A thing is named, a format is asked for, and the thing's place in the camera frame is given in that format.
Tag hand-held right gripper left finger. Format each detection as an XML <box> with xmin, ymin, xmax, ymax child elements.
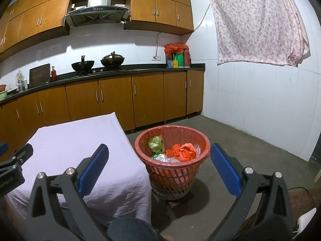
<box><xmin>26</xmin><ymin>143</ymin><xmax>112</xmax><ymax>241</ymax></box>

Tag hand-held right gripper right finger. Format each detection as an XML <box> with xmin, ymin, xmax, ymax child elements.
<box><xmin>210</xmin><ymin>143</ymin><xmax>294</xmax><ymax>241</ymax></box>

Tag small knotted orange plastic bag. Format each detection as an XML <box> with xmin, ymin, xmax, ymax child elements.
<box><xmin>166</xmin><ymin>143</ymin><xmax>197</xmax><ymax>162</ymax></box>

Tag red plastic mesh basket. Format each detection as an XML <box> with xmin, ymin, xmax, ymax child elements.
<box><xmin>135</xmin><ymin>125</ymin><xmax>210</xmax><ymax>201</ymax></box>

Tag light green wrapper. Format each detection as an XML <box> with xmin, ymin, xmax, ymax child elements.
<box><xmin>147</xmin><ymin>135</ymin><xmax>165</xmax><ymax>154</ymax></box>

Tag lavender tablecloth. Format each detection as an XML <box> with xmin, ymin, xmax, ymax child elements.
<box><xmin>5</xmin><ymin>112</ymin><xmax>152</xmax><ymax>228</ymax></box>

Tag dark wooden stool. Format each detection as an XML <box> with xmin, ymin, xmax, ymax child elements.
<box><xmin>164</xmin><ymin>192</ymin><xmax>195</xmax><ymax>221</ymax></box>

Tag jar covered with plastic bag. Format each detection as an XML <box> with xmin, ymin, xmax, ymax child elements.
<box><xmin>16</xmin><ymin>70</ymin><xmax>25</xmax><ymax>92</ymax></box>

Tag person's leg in jeans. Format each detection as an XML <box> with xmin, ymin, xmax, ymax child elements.
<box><xmin>107</xmin><ymin>217</ymin><xmax>163</xmax><ymax>241</ymax></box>

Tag wooden lower kitchen cabinets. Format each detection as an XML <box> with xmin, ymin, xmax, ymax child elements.
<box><xmin>0</xmin><ymin>69</ymin><xmax>205</xmax><ymax>156</ymax></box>

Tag dark wooden cutting board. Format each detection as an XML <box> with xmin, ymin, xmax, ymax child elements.
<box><xmin>29</xmin><ymin>63</ymin><xmax>51</xmax><ymax>88</ymax></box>

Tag white plastic device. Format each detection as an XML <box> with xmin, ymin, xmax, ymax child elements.
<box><xmin>296</xmin><ymin>208</ymin><xmax>317</xmax><ymax>234</ymax></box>

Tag black gas stove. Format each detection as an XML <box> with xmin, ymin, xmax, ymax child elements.
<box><xmin>73</xmin><ymin>68</ymin><xmax>128</xmax><ymax>77</ymax></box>

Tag black wok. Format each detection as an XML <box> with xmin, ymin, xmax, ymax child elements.
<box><xmin>71</xmin><ymin>55</ymin><xmax>95</xmax><ymax>76</ymax></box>

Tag wok with metal lid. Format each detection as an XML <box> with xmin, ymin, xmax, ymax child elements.
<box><xmin>100</xmin><ymin>51</ymin><xmax>125</xmax><ymax>68</ymax></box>

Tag black kitchen countertop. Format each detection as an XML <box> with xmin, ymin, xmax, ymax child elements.
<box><xmin>0</xmin><ymin>63</ymin><xmax>206</xmax><ymax>103</ymax></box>

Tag red plastic bag over bottles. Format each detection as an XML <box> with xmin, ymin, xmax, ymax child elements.
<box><xmin>164</xmin><ymin>42</ymin><xmax>189</xmax><ymax>54</ymax></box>

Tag wooden upper kitchen cabinet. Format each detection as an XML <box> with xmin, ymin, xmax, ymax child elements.
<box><xmin>124</xmin><ymin>0</ymin><xmax>194</xmax><ymax>36</ymax></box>
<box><xmin>0</xmin><ymin>0</ymin><xmax>133</xmax><ymax>62</ymax></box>

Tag pink floral curtain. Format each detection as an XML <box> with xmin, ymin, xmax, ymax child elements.
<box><xmin>206</xmin><ymin>0</ymin><xmax>310</xmax><ymax>67</ymax></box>

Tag steel range hood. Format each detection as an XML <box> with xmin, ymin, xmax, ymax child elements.
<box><xmin>65</xmin><ymin>0</ymin><xmax>131</xmax><ymax>27</ymax></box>

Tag black cable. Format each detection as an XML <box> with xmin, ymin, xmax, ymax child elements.
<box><xmin>287</xmin><ymin>186</ymin><xmax>316</xmax><ymax>207</ymax></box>

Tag white wall cable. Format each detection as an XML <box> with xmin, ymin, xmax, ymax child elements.
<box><xmin>156</xmin><ymin>4</ymin><xmax>211</xmax><ymax>57</ymax></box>

